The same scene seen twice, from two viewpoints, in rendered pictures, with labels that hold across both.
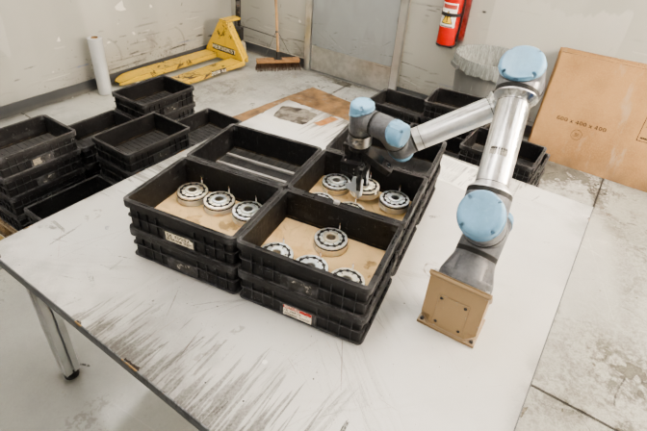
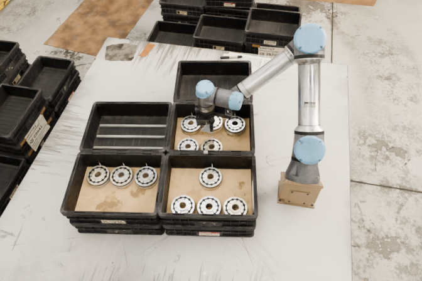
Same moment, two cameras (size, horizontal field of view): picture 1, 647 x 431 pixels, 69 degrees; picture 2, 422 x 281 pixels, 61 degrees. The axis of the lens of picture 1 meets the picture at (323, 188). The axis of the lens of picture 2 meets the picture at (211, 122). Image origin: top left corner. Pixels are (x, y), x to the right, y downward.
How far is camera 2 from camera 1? 0.63 m
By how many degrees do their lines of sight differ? 22
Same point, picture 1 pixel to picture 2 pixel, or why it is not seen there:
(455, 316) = (301, 197)
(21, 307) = not seen: outside the picture
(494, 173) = (311, 121)
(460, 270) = (301, 177)
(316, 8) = not seen: outside the picture
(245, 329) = (181, 256)
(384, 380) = (275, 253)
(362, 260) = (235, 183)
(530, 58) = (315, 34)
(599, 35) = not seen: outside the picture
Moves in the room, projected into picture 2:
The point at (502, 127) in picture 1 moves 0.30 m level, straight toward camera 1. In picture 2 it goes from (308, 88) to (319, 154)
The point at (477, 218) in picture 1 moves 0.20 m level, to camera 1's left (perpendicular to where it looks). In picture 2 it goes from (309, 155) to (260, 171)
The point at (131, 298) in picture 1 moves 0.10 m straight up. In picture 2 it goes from (97, 267) to (90, 260)
